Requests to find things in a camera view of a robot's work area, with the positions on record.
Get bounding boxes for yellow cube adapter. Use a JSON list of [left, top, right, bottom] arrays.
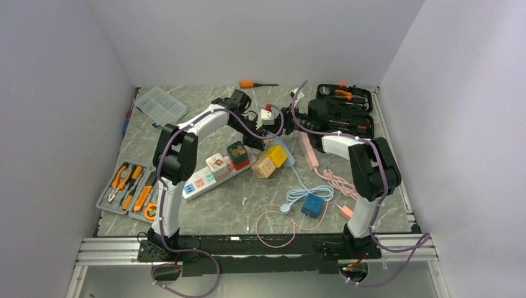
[[263, 145, 288, 168]]

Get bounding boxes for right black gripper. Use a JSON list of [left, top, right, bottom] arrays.
[[265, 103, 314, 137]]

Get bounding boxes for pink cube adapter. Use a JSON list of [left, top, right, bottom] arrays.
[[212, 168, 231, 182]]

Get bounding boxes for clear plastic screw box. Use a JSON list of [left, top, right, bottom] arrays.
[[135, 86, 187, 126]]

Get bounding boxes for grey tool case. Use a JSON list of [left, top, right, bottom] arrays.
[[96, 161, 157, 223]]

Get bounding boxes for blue cube adapter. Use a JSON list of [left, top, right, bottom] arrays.
[[301, 194, 324, 219]]

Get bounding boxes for peach cube adapter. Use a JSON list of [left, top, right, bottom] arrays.
[[251, 156, 276, 179]]

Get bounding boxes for dark green cube adapter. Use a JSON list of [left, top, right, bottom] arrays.
[[226, 141, 249, 165]]

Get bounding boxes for orange pliers in black case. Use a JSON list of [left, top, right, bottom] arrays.
[[334, 89, 368, 102]]

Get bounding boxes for aluminium rail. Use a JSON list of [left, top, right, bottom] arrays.
[[76, 234, 439, 266]]

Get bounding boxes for blue pen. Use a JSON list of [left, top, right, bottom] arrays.
[[122, 99, 135, 136]]

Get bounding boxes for light blue cable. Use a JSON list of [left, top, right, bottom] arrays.
[[280, 164, 336, 215]]

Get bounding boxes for white power strip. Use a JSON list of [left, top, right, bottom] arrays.
[[182, 150, 257, 201]]

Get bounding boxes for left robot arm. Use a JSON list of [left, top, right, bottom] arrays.
[[147, 89, 264, 261]]

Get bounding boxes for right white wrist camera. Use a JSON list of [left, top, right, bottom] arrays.
[[289, 88, 305, 103]]

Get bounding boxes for black tool case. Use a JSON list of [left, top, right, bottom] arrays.
[[316, 84, 375, 138]]

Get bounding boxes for red cube adapter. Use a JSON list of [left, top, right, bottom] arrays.
[[233, 159, 250, 171]]

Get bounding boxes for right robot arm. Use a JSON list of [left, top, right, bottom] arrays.
[[280, 101, 402, 258]]

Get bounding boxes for light blue plug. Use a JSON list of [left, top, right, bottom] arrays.
[[268, 137, 295, 168]]

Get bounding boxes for pink power strip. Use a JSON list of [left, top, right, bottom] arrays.
[[298, 132, 319, 171]]

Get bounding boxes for black base frame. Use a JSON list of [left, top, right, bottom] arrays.
[[137, 233, 381, 277]]

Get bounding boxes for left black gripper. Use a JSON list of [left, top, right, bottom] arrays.
[[229, 115, 266, 152]]

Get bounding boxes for orange handle screwdriver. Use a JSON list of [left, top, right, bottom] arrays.
[[239, 81, 278, 89]]

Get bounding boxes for small pink charger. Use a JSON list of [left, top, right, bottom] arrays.
[[336, 204, 354, 220]]

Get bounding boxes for white cube adapter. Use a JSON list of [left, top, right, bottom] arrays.
[[205, 153, 228, 175]]

